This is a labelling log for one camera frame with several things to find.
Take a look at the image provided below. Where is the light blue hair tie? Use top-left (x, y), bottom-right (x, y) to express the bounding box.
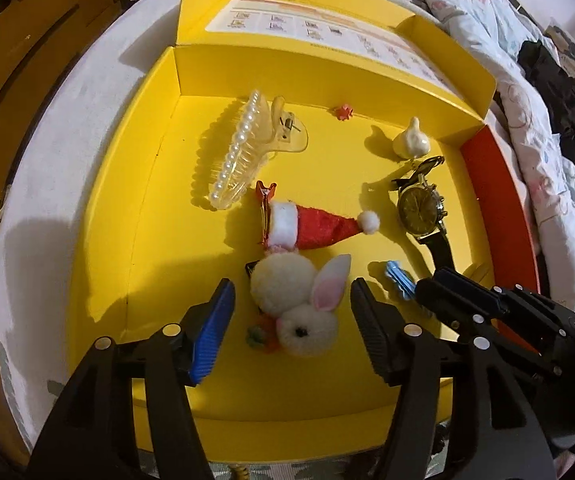
top-left (384, 259), bottom-right (419, 302)

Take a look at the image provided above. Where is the black clothing on bed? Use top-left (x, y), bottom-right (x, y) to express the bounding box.
top-left (517, 41), bottom-right (575, 166)

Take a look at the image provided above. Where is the floral white duvet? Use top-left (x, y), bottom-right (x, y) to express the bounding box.
top-left (424, 0), bottom-right (575, 312)

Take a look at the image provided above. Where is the white bunny pompom hair tie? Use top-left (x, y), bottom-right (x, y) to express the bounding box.
top-left (245, 250), bottom-right (353, 359)

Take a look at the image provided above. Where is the small orange star bead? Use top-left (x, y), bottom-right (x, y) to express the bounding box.
top-left (335, 104), bottom-right (353, 122)

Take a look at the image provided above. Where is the yellow red cardboard box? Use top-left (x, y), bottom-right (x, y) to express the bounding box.
top-left (66, 0), bottom-right (541, 465)

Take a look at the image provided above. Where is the white garlic shaped charm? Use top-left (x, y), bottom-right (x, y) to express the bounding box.
top-left (391, 117), bottom-right (432, 160)

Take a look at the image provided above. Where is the silver wristwatch black strap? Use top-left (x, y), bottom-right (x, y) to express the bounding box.
top-left (389, 155), bottom-right (457, 276)

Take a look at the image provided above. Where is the santa hat hair clip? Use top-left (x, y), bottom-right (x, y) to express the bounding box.
top-left (255, 181), bottom-right (381, 252)

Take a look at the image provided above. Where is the pearl clear hair claw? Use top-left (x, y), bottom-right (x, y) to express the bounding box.
top-left (208, 90), bottom-right (309, 210)

